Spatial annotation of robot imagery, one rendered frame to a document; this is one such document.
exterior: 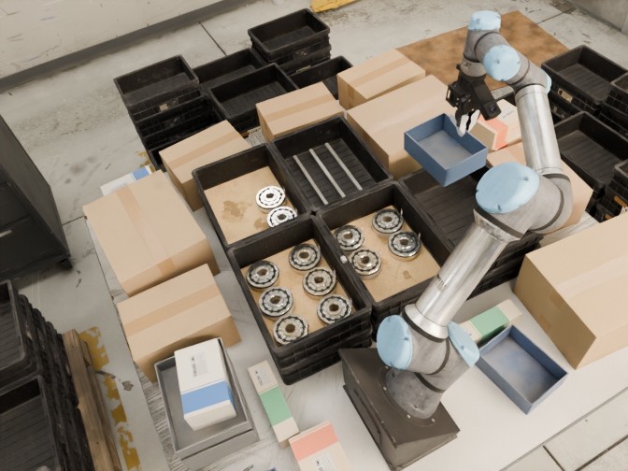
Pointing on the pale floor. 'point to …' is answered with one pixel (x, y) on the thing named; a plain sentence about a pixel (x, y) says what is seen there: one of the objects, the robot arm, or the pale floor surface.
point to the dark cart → (26, 214)
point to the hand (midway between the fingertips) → (464, 134)
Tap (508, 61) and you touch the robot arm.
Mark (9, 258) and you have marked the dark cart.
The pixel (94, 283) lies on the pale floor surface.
